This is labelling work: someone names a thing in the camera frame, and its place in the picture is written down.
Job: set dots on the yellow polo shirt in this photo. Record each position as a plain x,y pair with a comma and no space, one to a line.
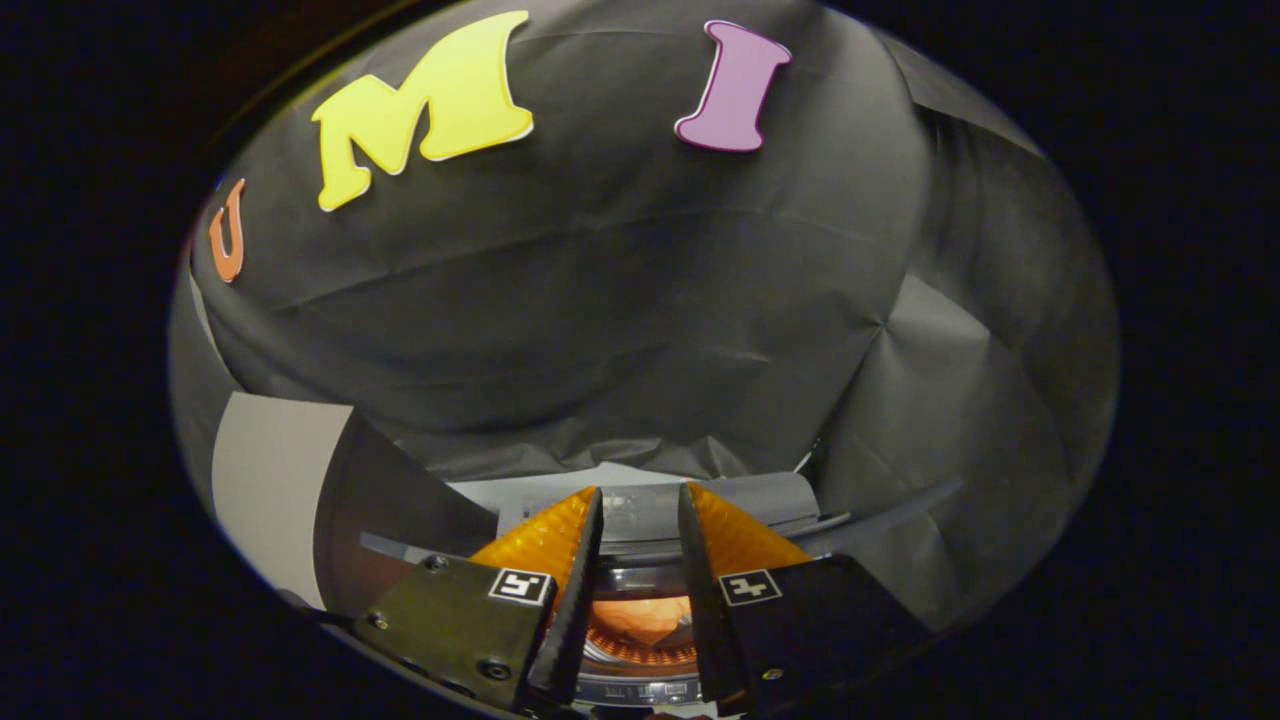
645,618

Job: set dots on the grey washing machine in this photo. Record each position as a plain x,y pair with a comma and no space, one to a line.
640,688

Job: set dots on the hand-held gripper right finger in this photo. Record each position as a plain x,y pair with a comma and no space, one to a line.
700,600

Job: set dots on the black backdrop cloth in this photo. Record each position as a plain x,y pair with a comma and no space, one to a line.
620,300

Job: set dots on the grey cabinet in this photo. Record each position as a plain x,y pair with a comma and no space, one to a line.
280,480

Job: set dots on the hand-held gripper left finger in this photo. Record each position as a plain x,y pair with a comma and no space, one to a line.
575,620

